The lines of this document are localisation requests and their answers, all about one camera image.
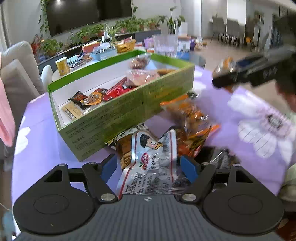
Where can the dark red-black snack packet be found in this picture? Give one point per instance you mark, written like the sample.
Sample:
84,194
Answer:
77,98

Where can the long yellow snack packet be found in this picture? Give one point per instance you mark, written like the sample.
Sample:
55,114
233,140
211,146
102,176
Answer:
72,111

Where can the red flower arrangement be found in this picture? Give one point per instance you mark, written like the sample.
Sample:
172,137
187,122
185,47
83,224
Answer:
36,44

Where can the person's right hand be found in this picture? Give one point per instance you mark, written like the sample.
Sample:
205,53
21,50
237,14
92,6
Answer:
285,83

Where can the red lion snack bag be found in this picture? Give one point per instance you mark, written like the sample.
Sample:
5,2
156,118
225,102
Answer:
122,87

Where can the yellow canister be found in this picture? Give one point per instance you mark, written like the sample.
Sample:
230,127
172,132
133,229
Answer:
62,66

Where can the grey armchair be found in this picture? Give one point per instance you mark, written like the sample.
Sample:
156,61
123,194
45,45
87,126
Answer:
21,78

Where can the orange tissue box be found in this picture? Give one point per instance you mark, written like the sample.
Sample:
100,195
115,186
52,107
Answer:
87,48

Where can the green cardboard box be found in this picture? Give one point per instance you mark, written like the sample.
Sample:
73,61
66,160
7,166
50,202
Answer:
89,133

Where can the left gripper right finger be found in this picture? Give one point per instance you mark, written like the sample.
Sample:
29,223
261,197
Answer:
200,177

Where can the orange peanut snack bag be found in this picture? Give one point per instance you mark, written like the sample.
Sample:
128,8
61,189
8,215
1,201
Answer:
224,67

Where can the pink translucent snack packet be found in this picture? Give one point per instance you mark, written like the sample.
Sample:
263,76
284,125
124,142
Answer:
138,77

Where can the wall television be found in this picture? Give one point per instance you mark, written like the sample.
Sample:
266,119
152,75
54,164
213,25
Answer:
70,14

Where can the purple floral tablecloth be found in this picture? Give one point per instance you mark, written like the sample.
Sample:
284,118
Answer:
260,137

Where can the white red-bordered snack pouch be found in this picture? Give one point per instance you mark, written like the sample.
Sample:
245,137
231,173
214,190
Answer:
153,167

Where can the blue-grey tray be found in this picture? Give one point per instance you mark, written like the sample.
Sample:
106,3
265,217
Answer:
102,54

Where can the clear glass mug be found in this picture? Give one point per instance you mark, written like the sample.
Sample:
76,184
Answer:
165,45

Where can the clear packet with brown snacks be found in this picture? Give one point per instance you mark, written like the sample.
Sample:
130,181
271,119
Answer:
140,61

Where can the yellow woven basket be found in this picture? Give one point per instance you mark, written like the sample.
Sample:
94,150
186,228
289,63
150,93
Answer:
126,46

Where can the tall leafy floor plant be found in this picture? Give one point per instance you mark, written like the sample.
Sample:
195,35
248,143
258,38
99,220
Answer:
172,22

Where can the pink box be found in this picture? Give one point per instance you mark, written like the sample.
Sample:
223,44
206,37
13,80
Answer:
148,42

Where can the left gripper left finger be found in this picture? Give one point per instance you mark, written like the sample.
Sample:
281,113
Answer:
97,176

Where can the pink towel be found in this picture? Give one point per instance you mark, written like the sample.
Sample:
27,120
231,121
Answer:
7,123

